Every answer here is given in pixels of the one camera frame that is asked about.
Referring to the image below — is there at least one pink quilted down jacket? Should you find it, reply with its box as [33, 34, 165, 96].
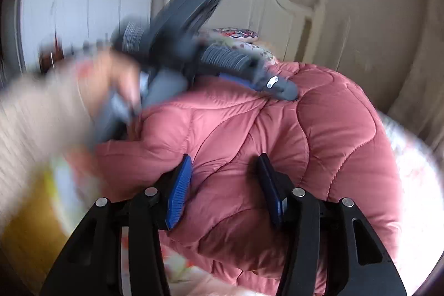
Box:
[95, 62, 400, 295]

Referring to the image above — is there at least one person's left hand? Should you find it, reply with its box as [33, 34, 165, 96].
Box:
[75, 49, 141, 117]

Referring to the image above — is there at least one colourful patterned pillow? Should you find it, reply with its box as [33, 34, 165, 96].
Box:
[212, 27, 259, 43]

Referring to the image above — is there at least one floral bed sheet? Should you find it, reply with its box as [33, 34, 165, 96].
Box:
[44, 143, 244, 296]

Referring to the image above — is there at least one beige plush pillow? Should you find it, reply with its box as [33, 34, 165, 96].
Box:
[224, 38, 279, 65]

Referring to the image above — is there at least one white headboard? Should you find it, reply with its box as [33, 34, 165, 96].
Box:
[205, 0, 327, 63]

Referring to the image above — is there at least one striped beige curtain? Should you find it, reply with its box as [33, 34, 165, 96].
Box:
[388, 0, 443, 158]

